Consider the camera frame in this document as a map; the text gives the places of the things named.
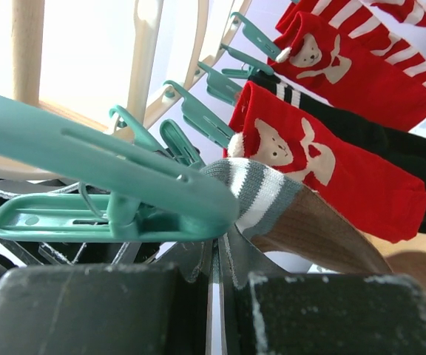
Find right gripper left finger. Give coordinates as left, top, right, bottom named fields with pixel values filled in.
left=0, top=242, right=212, bottom=354

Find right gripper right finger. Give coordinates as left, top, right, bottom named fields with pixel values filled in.
left=218, top=228, right=426, bottom=354

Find brown sock grey cuff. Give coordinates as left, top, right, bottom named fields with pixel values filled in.
left=201, top=158, right=392, bottom=274

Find teal clothespin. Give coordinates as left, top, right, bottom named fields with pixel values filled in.
left=0, top=96, right=239, bottom=243

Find white round clip hanger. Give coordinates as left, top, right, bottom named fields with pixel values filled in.
left=0, top=0, right=254, bottom=178

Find red bear sock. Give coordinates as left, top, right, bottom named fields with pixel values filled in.
left=224, top=81, right=426, bottom=243
left=268, top=11, right=426, bottom=131

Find black sock white stripes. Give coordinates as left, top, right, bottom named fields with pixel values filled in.
left=248, top=71, right=426, bottom=234

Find wooden clothes rack left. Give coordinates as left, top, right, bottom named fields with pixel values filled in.
left=11, top=0, right=107, bottom=132

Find red white striped sock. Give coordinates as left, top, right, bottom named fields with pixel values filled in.
left=276, top=0, right=426, bottom=88

